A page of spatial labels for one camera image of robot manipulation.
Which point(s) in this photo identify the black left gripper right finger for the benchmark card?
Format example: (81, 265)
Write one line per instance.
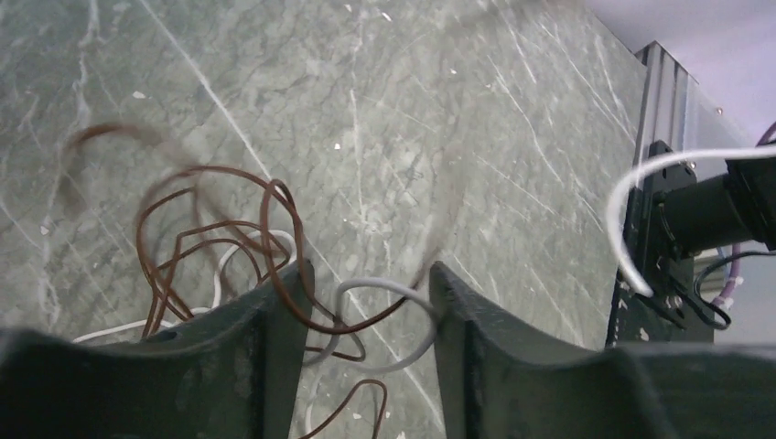
(500, 377)

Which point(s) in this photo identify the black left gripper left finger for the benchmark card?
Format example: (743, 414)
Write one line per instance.
(230, 373)

